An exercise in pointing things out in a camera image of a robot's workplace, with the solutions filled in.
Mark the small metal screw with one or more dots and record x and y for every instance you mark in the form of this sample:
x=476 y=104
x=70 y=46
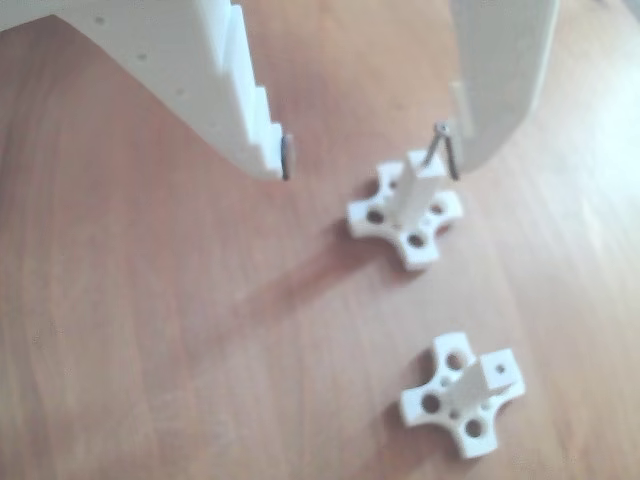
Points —
x=435 y=145

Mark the white cross-base post stand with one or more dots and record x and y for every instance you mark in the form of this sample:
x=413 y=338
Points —
x=415 y=200
x=475 y=395

